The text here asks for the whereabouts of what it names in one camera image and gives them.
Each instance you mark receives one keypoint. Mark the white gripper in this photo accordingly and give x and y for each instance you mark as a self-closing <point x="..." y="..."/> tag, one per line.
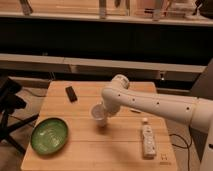
<point x="108" y="109"/>

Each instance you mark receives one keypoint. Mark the white ceramic cup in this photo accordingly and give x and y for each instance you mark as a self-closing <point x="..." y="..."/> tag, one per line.
<point x="99" y="115"/>

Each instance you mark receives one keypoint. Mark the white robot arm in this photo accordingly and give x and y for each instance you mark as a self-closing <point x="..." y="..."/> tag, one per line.
<point x="192" y="111"/>

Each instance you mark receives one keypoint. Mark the black rectangular remote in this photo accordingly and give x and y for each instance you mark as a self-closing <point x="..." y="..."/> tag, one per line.
<point x="71" y="94"/>

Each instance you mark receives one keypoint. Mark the white game controller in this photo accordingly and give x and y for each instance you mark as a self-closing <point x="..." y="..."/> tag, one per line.
<point x="149" y="146"/>

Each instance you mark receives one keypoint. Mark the green plate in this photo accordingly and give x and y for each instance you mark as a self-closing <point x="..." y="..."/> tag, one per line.
<point x="49" y="136"/>

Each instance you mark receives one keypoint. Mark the black tripod stand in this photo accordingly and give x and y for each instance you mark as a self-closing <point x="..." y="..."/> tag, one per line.
<point x="9" y="102"/>

